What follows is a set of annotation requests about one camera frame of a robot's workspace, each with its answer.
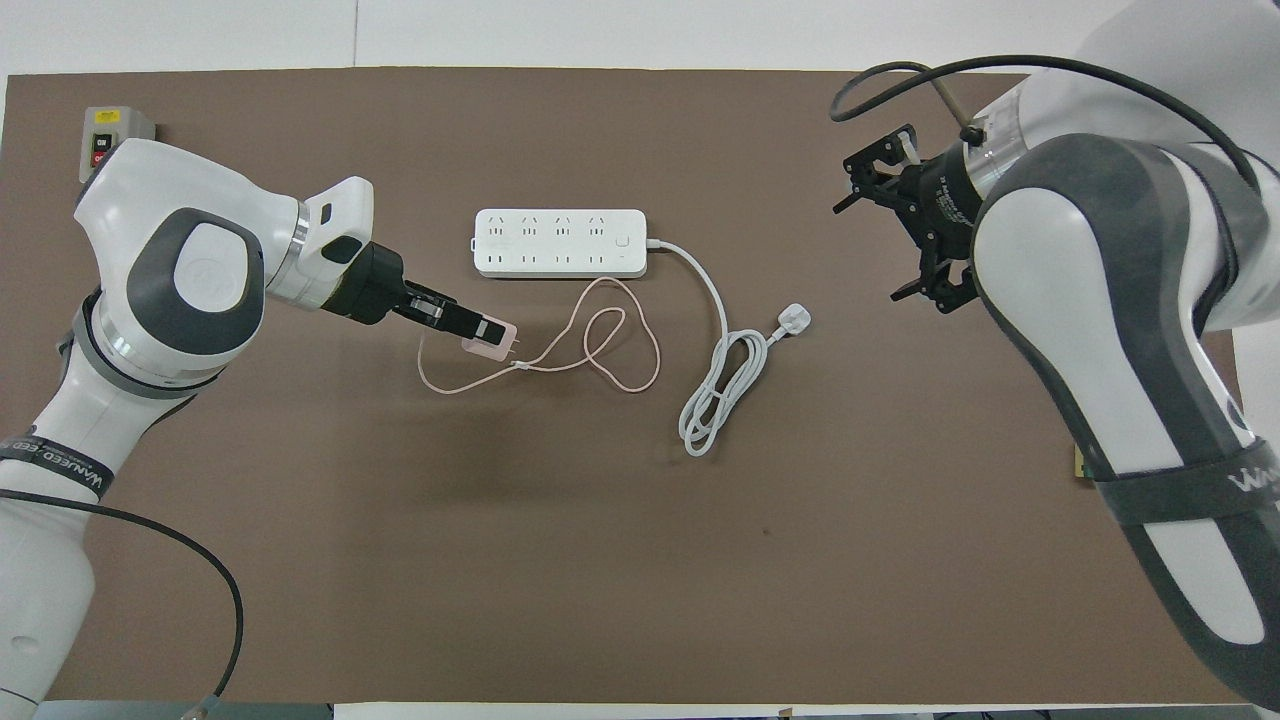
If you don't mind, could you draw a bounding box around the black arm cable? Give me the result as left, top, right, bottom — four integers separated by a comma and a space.
830, 55, 1261, 191
0, 488, 246, 720

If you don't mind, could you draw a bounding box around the white power cord with plug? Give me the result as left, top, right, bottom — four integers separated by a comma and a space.
645, 238, 813, 459

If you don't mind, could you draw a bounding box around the pink usb charger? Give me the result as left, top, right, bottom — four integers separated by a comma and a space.
460, 320, 521, 363

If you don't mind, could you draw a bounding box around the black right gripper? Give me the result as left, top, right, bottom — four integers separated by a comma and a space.
833, 125, 991, 315

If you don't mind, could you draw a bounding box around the white power strip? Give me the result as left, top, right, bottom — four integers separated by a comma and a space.
472, 208, 648, 280

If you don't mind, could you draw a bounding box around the grey on-off switch box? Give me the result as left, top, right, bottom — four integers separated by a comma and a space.
79, 106, 157, 183

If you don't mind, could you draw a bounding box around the brown table mat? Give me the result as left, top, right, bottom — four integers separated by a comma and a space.
0, 66, 1273, 706

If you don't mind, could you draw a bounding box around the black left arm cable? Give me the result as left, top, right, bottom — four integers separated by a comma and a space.
0, 488, 246, 720

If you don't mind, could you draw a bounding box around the pink charging cable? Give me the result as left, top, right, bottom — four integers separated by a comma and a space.
417, 277, 663, 395

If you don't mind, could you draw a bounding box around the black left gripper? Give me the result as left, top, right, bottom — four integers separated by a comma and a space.
322, 243, 498, 344

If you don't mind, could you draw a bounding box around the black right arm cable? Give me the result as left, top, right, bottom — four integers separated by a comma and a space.
830, 55, 1261, 191

